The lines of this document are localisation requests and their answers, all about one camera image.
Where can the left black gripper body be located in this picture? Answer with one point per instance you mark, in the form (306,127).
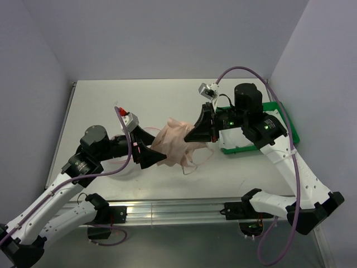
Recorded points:
(119,147)

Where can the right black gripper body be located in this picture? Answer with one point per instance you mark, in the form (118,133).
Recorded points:
(227,118)

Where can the white cloth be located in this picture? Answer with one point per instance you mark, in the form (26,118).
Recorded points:
(231,139)

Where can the beige bra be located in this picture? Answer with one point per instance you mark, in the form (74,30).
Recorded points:
(170,142)

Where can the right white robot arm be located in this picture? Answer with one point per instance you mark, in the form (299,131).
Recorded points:
(312,202)

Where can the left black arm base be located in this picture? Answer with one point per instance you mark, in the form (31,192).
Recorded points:
(102,226)

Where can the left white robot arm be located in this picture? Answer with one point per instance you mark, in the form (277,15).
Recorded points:
(24,239)

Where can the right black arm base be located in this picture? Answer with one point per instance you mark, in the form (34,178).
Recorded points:
(251,223)

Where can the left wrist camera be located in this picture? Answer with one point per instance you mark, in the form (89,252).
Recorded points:
(128,120)

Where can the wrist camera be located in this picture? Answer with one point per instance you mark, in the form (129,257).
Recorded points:
(128,120)
(210,91)

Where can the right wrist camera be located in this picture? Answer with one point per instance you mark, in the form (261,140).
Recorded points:
(210,91)

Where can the aluminium frame rail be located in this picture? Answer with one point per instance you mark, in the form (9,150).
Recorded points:
(161,212)

